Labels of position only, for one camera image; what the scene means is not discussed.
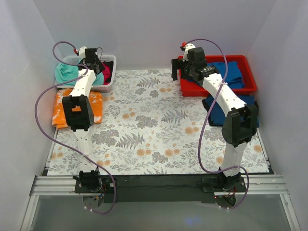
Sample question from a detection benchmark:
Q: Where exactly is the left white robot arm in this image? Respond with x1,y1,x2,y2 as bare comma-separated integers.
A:
62,47,104,193

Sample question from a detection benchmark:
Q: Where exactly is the floral table mat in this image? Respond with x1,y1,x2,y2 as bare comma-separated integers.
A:
47,69,270,176

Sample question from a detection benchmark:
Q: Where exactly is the red plastic bin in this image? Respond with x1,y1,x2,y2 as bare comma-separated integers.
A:
178,55,257,97

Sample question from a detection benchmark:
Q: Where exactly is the blue crumpled t shirt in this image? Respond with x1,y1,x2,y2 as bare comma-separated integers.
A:
208,62,245,89

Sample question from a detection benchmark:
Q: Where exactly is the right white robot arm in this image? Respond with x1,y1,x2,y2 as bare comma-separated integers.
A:
171,41,258,193

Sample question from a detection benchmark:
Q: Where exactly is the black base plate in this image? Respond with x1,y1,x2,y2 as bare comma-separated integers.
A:
73,173,246,203

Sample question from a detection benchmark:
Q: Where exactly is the navy folded t shirt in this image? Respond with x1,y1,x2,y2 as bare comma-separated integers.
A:
202,95,259,127

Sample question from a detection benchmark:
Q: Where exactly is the purple cable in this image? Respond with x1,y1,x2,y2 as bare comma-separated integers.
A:
35,41,117,215
190,38,250,210

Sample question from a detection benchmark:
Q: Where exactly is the black garment in basket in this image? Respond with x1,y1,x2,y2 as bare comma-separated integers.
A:
103,61,115,85

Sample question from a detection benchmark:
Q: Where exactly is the magenta t shirt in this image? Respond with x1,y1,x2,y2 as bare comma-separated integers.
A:
101,63,112,85

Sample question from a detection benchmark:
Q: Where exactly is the white plastic basket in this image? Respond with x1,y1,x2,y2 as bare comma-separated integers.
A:
63,54,116,93

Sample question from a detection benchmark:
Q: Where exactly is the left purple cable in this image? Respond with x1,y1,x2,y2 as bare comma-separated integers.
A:
35,41,117,215

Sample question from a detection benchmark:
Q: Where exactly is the teal t shirt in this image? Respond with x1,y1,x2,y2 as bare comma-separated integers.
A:
55,63,104,85

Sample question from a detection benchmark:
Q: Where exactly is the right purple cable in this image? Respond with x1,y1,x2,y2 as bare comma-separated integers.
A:
190,38,250,210

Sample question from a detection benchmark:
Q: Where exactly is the orange folded t shirt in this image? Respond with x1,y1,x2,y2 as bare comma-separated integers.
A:
52,88,103,129

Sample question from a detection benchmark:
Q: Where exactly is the aluminium mounting rail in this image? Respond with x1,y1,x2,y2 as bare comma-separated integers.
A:
31,174,289,195

